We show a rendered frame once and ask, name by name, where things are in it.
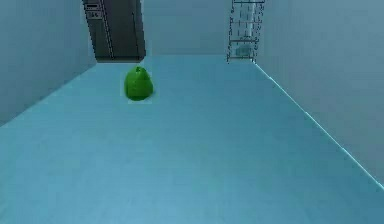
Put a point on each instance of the green rounded bag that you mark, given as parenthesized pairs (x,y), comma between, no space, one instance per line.
(138,85)

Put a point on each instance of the dark grey fridge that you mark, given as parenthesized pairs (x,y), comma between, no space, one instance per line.
(115,30)

